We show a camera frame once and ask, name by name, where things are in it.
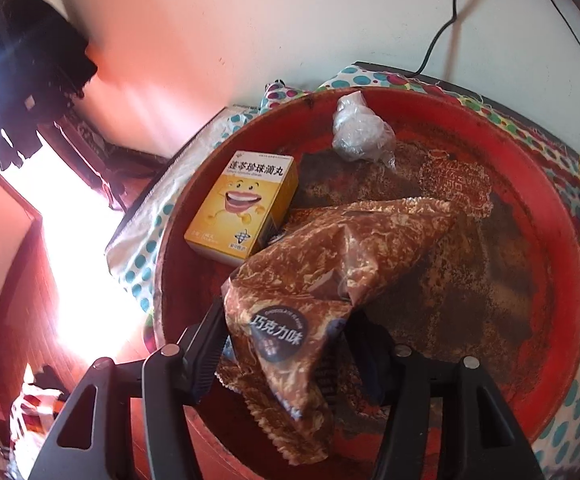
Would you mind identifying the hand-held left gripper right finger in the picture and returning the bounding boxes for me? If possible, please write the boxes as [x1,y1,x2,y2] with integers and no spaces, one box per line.
[342,310,546,480]

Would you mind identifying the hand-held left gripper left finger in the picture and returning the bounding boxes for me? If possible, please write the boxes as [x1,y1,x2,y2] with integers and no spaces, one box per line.
[27,296,231,480]

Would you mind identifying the brown chocolate snack packet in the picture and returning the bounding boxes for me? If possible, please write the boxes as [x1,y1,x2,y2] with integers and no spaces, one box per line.
[215,199,458,463]

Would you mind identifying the round red tray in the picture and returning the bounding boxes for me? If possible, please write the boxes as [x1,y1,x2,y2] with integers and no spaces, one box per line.
[157,87,580,480]

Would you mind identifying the small yellow smiley-face box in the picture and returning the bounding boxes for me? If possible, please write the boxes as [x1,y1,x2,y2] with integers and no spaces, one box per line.
[184,151,301,267]

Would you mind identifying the patterned cloth pile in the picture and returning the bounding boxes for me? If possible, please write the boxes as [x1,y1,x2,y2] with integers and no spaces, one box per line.
[10,365,70,461]

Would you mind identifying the plastic-wrapped white bundle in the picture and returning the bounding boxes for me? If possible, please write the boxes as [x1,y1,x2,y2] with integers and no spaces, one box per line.
[331,91,397,162]

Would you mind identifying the polka dot tablecloth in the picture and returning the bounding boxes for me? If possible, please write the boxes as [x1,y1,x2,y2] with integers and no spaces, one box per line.
[106,62,580,480]

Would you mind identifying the hanging dark clothing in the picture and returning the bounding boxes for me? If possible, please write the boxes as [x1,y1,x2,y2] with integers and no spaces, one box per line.
[0,0,98,171]

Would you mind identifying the dark wooden door frame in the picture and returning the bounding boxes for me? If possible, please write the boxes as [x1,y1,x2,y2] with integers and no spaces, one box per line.
[40,110,171,211]

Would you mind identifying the black power cable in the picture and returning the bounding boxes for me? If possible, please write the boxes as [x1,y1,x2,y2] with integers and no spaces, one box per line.
[414,0,463,77]

